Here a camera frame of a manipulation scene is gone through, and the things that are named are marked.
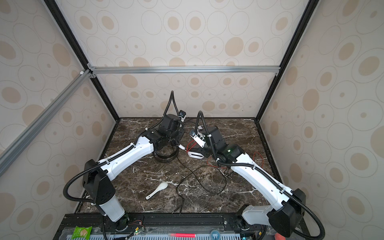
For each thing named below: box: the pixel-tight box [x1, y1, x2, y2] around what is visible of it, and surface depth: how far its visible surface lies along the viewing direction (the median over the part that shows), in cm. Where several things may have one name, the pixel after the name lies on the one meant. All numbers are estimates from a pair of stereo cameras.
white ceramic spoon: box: [145, 182, 169, 200], surface depth 85 cm
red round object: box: [274, 232, 286, 240], surface depth 69 cm
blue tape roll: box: [210, 229, 221, 240], surface depth 71 cm
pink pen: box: [168, 233, 197, 238], surface depth 71 cm
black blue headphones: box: [153, 140, 179, 163], surface depth 99 cm
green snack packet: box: [71, 225, 93, 240], surface depth 71 cm
